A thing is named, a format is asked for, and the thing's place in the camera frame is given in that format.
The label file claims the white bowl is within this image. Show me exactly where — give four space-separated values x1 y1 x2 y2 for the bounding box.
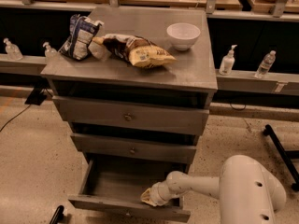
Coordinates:
166 22 201 51

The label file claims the black power adapter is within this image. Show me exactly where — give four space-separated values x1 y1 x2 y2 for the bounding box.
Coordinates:
25 88 47 105

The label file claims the yellow brown chip bag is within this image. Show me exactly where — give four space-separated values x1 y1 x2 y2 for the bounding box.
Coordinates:
92 34 176 68

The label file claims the grey top drawer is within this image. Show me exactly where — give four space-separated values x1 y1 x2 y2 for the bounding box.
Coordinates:
53 96 209 135

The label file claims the far left clear sanitizer bottle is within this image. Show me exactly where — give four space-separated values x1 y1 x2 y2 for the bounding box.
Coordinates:
3 38 23 61

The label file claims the black floor cable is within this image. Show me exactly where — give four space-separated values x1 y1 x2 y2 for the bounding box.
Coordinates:
0 104 32 133

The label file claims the grey bottom drawer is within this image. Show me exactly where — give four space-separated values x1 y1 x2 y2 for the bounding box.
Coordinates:
68 155 191 222

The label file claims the blue white chip bag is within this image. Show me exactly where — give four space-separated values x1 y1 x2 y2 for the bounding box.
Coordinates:
59 14 104 61

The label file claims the grey drawer cabinet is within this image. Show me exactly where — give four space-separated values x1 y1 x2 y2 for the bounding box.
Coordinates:
40 6 219 173

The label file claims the white pump lotion bottle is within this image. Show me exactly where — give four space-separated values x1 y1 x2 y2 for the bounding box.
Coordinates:
219 45 236 76

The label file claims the clear pump sanitizer bottle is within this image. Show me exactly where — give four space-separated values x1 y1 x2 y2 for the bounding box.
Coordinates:
43 42 58 63

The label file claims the grey middle drawer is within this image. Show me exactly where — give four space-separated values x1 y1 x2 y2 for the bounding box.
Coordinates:
71 133 196 164

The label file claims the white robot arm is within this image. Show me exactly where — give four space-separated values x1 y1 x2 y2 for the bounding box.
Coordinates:
140 155 287 224

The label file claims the black stand leg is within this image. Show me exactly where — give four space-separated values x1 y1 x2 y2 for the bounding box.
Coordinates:
263 124 299 191

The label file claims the black handle bottom edge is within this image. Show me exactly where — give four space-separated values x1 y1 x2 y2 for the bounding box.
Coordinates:
50 205 64 224

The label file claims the grey drawer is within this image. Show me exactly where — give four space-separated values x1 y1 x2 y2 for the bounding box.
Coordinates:
53 96 209 135
68 155 191 222
71 133 196 164

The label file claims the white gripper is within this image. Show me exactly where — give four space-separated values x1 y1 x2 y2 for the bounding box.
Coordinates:
140 181 172 207

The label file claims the clear water bottle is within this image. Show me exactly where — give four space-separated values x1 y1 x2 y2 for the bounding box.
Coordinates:
254 50 276 78

